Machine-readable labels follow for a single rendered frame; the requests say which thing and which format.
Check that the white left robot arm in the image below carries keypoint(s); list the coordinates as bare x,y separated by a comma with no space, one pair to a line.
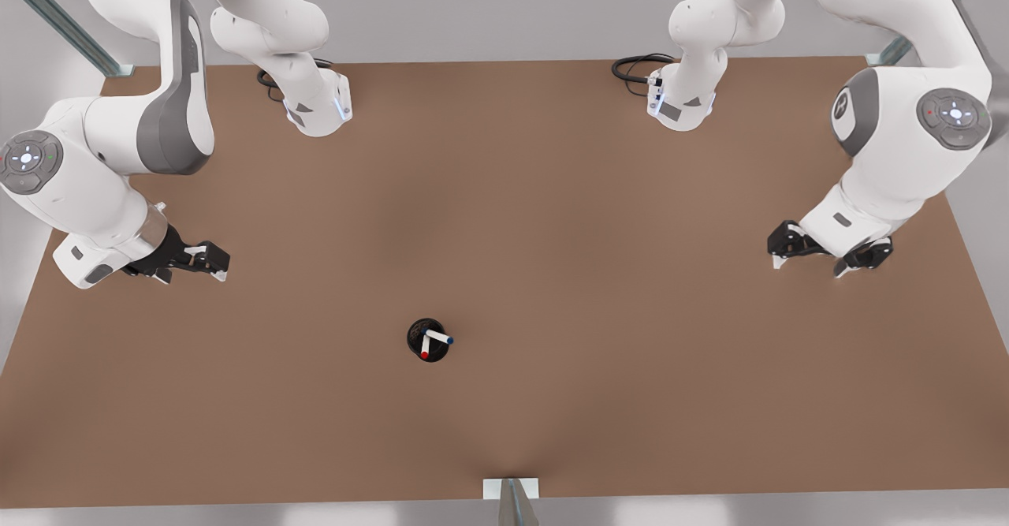
906,147

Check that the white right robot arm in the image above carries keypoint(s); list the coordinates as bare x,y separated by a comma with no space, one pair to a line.
87,155

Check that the black round pen holder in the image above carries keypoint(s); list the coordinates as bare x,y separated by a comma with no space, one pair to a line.
415,338

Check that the white pen red cap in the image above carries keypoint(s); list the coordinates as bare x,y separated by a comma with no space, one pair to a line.
426,348

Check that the white pen blue cap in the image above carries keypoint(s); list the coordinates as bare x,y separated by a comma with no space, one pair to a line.
440,337

